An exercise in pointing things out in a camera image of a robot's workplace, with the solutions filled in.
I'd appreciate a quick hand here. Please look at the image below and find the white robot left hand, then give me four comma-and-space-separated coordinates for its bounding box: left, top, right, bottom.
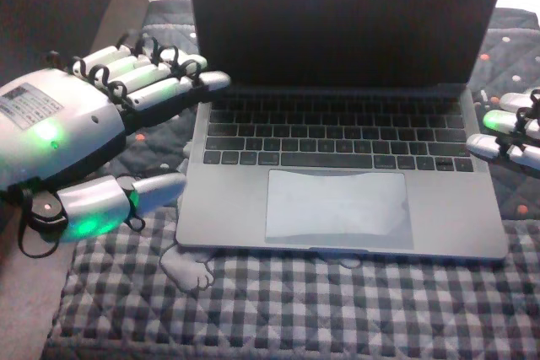
0, 33, 232, 258

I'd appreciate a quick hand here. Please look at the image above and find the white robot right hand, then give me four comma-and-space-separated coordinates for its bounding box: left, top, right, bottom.
466, 88, 540, 174

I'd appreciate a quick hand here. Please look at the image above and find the grey quilt with bear print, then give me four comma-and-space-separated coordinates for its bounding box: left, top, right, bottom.
44, 0, 540, 360

